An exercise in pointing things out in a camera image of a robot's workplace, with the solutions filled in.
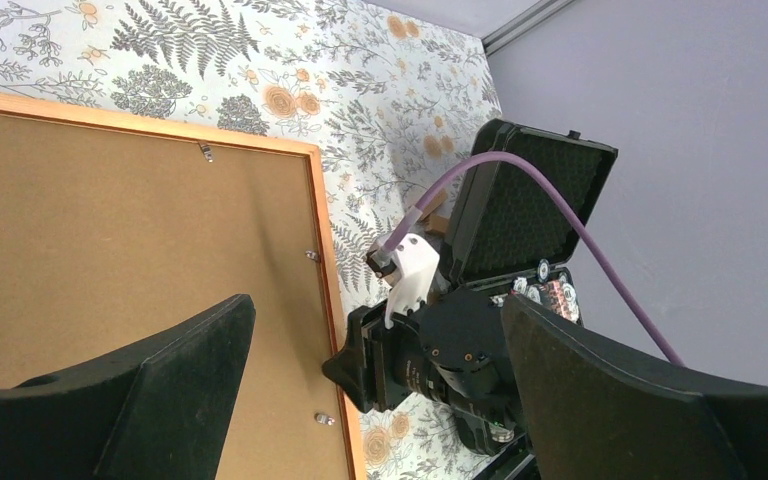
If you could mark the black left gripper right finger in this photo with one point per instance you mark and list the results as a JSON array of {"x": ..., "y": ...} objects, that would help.
[{"x": 598, "y": 409}]

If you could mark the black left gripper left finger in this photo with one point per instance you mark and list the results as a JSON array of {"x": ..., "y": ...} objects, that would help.
[{"x": 159, "y": 408}]

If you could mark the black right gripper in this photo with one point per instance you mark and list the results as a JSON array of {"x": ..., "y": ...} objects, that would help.
[{"x": 452, "y": 352}]

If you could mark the brown cardboard backing board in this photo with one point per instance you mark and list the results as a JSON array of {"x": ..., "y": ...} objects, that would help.
[{"x": 107, "y": 237}]

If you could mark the orange wooden picture frame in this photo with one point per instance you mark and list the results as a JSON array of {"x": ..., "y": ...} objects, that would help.
[{"x": 168, "y": 294}]

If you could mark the black poker chip case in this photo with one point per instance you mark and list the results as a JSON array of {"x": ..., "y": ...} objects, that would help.
[{"x": 506, "y": 234}]

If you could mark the floral patterned table mat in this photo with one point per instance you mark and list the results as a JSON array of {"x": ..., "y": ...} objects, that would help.
[{"x": 392, "y": 101}]

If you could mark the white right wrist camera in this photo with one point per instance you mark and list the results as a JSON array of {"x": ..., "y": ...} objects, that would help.
[{"x": 416, "y": 263}]

